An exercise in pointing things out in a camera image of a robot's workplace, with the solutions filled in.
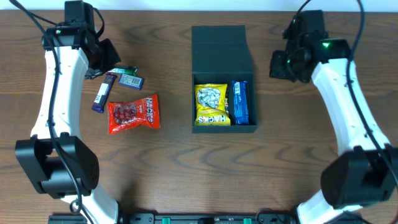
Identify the blue Oreo cookie pack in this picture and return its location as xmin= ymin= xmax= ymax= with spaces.
xmin=232 ymin=81 xmax=249 ymax=125

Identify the black cardboard gift box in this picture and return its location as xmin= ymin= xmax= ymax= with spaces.
xmin=192 ymin=25 xmax=258 ymax=134

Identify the yellow Hacks candy bag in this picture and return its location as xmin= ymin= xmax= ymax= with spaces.
xmin=194 ymin=83 xmax=231 ymax=126

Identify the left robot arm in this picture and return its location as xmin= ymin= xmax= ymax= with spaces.
xmin=15 ymin=1 xmax=120 ymax=223

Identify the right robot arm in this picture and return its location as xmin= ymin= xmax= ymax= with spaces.
xmin=269 ymin=10 xmax=397 ymax=223

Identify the purple chocolate bar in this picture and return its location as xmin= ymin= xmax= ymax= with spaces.
xmin=91 ymin=73 xmax=118 ymax=113

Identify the green black candy bar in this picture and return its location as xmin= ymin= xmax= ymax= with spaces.
xmin=109 ymin=65 xmax=137 ymax=77

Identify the small blue candy bar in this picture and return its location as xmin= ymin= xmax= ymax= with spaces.
xmin=118 ymin=73 xmax=144 ymax=90

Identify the red Hacks candy bag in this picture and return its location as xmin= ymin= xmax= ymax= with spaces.
xmin=108 ymin=95 xmax=160 ymax=134

